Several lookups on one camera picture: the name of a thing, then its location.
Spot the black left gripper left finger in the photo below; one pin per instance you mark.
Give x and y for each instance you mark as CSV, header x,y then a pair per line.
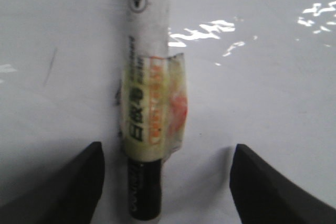
x,y
69,196

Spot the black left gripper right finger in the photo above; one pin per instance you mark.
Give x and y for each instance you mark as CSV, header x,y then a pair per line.
x,y
263,195

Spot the black whiteboard marker with tape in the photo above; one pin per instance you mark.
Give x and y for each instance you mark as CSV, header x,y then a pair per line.
x,y
153,105

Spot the white whiteboard with aluminium frame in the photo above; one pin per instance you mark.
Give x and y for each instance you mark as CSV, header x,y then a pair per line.
x,y
259,72

